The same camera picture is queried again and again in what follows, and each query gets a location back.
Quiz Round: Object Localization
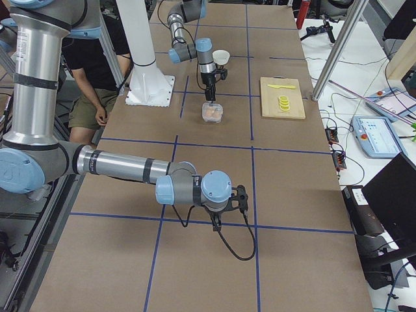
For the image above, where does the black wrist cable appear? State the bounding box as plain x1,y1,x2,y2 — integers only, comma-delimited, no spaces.
170,203,256,261

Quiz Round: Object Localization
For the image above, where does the yellow plastic knife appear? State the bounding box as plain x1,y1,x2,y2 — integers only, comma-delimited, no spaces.
267,84,296,90

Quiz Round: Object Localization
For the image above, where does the blue teach pendant near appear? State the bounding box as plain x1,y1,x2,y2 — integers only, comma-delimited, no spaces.
352,116,407,159

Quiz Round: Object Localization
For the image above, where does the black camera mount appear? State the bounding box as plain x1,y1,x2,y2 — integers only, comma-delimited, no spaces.
229,185,248,216
214,67,228,83

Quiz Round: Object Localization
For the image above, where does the clear plastic egg box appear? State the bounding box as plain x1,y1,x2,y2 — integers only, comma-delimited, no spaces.
201,102,224,123

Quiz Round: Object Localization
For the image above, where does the aluminium frame post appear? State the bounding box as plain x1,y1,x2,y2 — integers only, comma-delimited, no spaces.
311,0,369,101

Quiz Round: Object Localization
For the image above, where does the wooden cutting board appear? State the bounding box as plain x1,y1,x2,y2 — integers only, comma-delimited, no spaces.
260,77,306,120

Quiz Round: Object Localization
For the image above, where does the black computer box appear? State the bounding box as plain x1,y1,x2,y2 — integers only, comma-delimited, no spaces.
342,185,384,237

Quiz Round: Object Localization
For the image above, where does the white round bowl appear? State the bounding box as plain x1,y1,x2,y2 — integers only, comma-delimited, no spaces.
213,50,230,66

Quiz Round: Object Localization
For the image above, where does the blue teach pendant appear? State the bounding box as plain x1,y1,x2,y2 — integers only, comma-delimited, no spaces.
352,116,407,159
367,87,415,122

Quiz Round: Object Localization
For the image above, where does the seated person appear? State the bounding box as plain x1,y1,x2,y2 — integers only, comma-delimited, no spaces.
60,12,134,143

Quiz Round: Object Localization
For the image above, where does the blue teach pendant far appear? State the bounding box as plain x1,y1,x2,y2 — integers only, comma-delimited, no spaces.
367,87,415,122

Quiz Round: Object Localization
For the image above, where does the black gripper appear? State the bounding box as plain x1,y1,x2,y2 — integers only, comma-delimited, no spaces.
199,62,218,103
203,204,228,231

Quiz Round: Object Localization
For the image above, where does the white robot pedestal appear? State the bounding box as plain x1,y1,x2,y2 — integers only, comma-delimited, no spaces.
116,0,175,107

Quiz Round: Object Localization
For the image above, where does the lemon slice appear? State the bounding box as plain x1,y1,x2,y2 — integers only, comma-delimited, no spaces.
278,96,291,112

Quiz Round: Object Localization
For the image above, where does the black monitor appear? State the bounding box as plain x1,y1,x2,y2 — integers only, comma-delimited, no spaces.
362,153,415,248

